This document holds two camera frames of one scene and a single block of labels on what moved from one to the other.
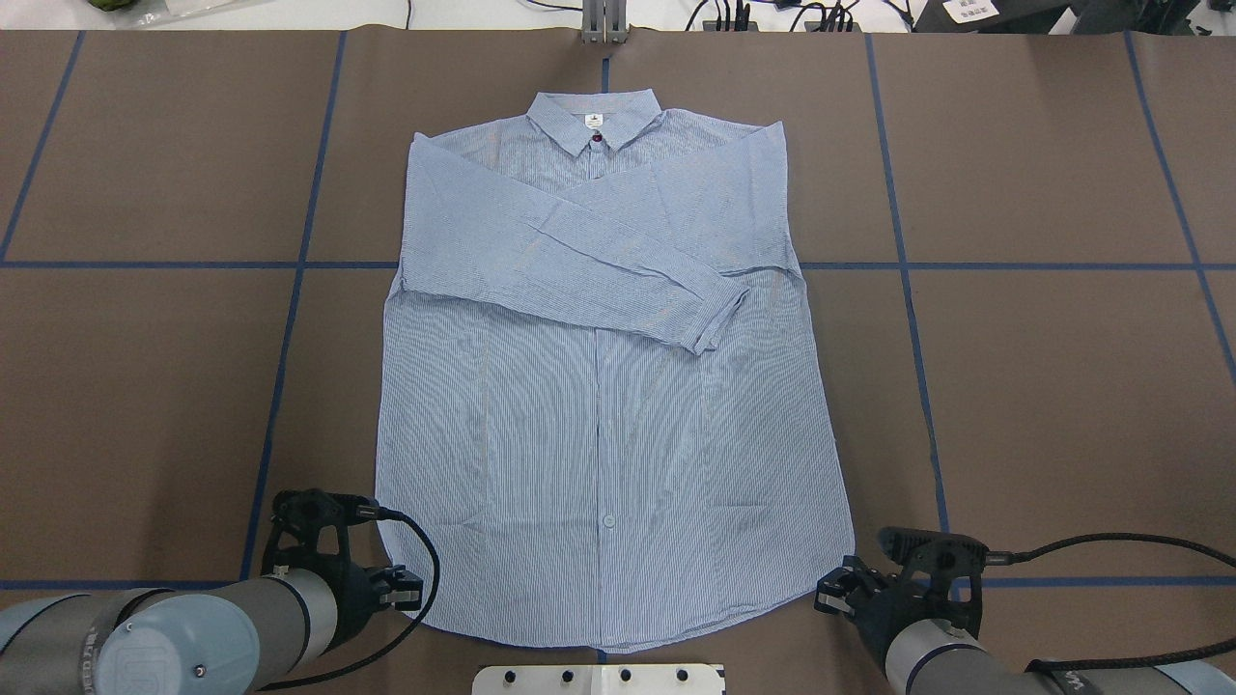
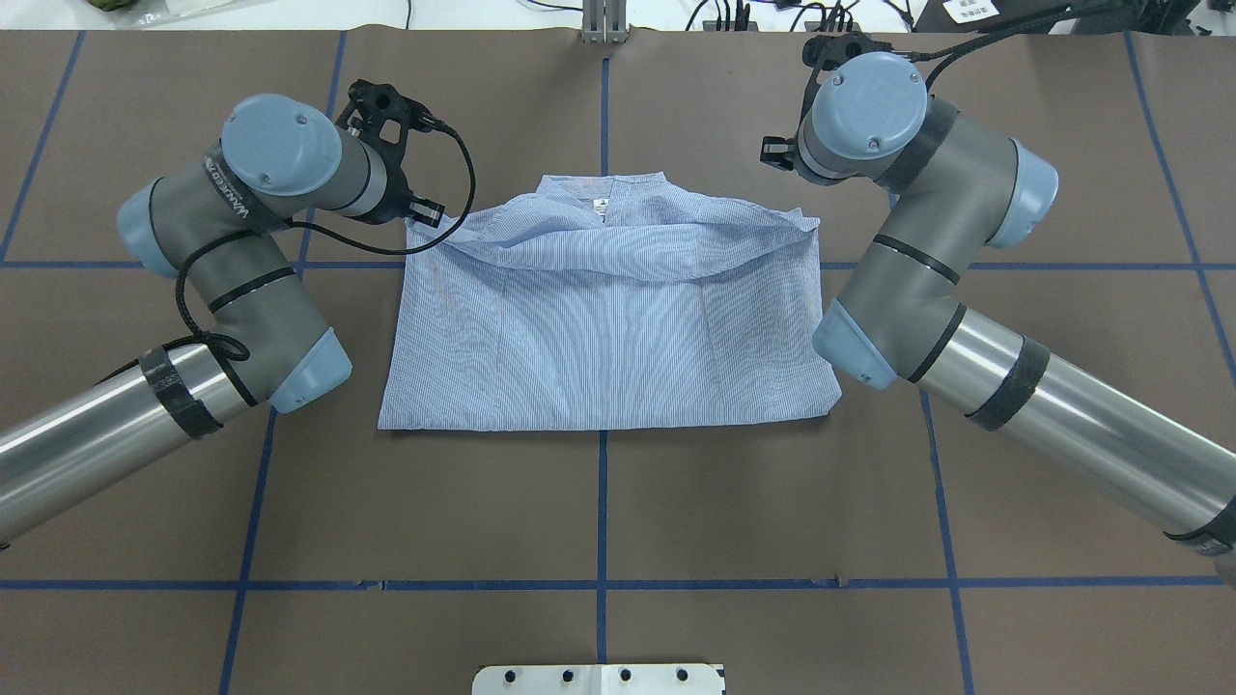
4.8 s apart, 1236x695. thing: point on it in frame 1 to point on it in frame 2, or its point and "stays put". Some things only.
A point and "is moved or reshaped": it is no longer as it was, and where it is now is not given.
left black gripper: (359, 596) to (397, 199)
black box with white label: (991, 15) stays put
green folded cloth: (112, 5) stays put
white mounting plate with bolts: (599, 680) stays put
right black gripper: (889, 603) to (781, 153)
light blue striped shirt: (603, 419) is moved or reshaped
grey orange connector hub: (713, 25) stays put
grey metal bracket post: (603, 21) stays put
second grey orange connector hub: (811, 26) stays put
